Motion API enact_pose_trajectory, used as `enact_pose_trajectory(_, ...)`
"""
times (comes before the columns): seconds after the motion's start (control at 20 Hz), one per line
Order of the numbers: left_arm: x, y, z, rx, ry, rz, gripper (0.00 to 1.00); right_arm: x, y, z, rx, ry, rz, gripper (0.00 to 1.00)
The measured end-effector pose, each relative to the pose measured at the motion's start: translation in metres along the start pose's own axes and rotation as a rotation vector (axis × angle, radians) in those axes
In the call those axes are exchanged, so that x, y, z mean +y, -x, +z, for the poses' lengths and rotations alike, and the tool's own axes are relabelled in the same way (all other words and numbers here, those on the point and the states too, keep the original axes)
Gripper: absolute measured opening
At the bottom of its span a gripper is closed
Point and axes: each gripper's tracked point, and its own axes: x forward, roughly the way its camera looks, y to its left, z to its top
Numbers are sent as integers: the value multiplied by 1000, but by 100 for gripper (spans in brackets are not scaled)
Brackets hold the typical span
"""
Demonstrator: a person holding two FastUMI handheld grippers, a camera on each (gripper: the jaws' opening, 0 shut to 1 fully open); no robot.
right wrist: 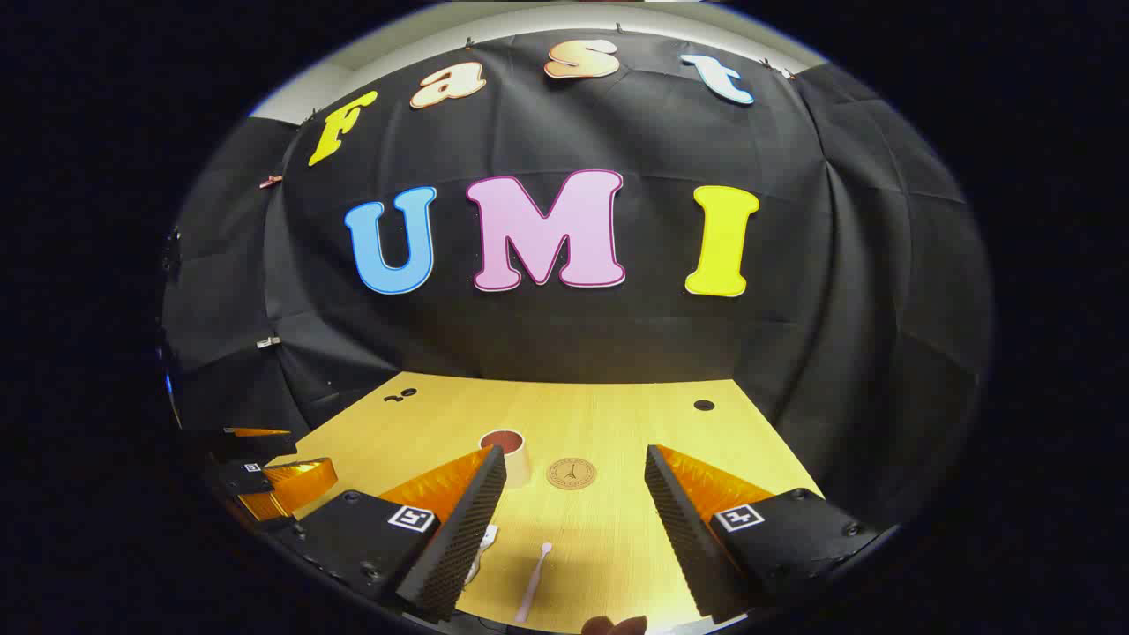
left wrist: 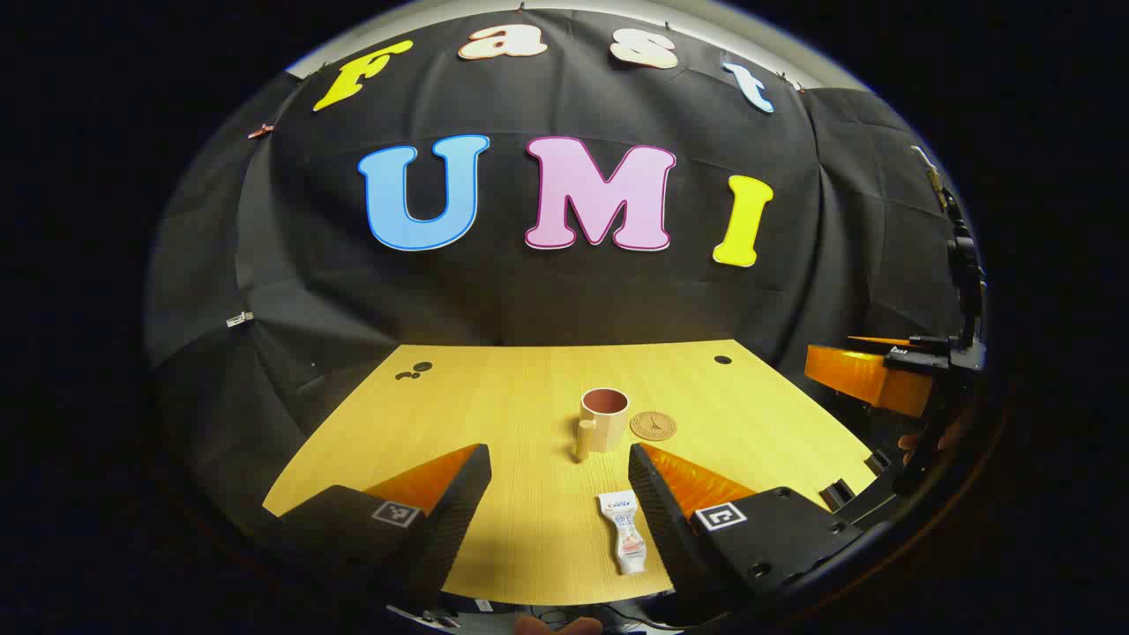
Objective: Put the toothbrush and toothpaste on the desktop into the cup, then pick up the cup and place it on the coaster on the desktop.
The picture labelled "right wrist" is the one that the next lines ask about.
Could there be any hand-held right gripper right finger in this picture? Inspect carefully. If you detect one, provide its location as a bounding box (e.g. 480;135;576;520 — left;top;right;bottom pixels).
644;444;885;620

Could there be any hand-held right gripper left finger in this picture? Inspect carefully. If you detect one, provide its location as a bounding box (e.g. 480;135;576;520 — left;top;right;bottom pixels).
280;444;509;624

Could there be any white toothpaste tube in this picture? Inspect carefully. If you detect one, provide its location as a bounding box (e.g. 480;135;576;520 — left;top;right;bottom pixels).
466;524;500;585

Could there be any white toothbrush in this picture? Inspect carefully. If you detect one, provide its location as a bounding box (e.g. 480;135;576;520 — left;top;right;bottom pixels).
516;542;554;624

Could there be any cream cup with wooden handle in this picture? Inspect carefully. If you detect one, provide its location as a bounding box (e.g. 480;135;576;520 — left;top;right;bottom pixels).
479;429;532;489

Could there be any round cork coaster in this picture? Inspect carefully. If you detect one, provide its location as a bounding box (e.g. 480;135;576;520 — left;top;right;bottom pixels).
546;458;598;491

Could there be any wooden desktop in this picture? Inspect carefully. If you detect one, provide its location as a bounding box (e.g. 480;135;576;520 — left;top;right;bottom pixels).
265;372;826;635

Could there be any black backdrop cloth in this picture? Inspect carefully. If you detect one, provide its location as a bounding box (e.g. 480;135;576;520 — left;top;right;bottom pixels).
161;26;996;530

